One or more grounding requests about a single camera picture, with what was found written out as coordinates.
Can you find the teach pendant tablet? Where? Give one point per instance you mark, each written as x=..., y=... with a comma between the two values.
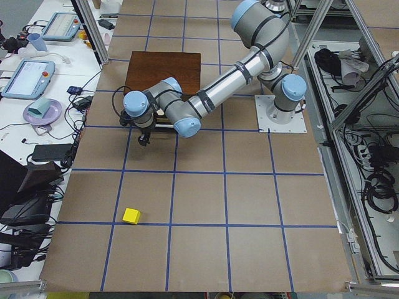
x=30, y=79
x=63, y=26

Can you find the aluminium frame post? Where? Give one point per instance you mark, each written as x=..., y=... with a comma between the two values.
x=84, y=13

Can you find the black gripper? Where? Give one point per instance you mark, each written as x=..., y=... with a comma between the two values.
x=144, y=130

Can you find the yellow block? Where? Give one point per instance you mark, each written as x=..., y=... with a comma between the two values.
x=131, y=216

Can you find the dark wooden drawer cabinet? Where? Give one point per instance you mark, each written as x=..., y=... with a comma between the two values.
x=165, y=73

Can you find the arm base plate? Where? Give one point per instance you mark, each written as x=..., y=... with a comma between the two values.
x=272, y=120

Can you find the upper teach pendant tablet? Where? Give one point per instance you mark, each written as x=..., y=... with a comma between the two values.
x=63, y=26

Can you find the lower teach pendant tablet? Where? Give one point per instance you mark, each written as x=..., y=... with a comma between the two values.
x=30, y=79

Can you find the blue plastic cup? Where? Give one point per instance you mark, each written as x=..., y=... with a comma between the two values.
x=36, y=40

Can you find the teal box on plate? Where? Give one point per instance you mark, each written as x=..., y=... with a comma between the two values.
x=39, y=108

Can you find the purple plate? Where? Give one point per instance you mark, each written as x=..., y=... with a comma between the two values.
x=51, y=116

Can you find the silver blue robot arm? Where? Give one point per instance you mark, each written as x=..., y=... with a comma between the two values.
x=266, y=36

